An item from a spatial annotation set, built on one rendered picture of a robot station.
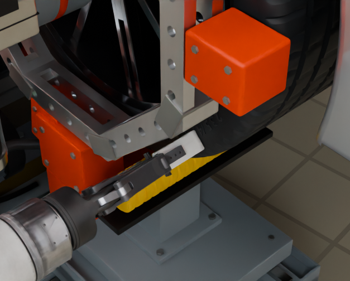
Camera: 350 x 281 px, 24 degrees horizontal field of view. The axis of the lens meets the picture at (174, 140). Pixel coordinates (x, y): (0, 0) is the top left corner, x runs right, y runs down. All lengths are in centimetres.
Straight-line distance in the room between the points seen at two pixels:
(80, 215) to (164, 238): 55
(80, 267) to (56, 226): 64
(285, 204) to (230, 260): 45
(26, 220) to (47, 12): 26
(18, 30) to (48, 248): 26
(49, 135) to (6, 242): 36
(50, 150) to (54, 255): 36
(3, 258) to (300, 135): 130
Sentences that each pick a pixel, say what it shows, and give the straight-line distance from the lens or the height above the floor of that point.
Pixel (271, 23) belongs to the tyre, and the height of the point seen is 88.
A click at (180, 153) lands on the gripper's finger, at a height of 65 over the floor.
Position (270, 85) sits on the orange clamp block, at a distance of 88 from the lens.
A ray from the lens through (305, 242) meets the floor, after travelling 185.
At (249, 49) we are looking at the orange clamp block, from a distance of 85.
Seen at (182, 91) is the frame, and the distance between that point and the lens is 93.
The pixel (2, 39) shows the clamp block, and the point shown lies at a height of 91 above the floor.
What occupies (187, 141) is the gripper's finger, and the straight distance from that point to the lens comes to 109.
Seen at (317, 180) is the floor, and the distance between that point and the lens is 199.
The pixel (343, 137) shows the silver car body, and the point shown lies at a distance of 92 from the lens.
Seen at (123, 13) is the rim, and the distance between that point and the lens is 117.
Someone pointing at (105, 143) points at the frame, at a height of 62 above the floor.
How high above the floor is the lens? 137
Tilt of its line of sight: 42 degrees down
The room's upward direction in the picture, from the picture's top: straight up
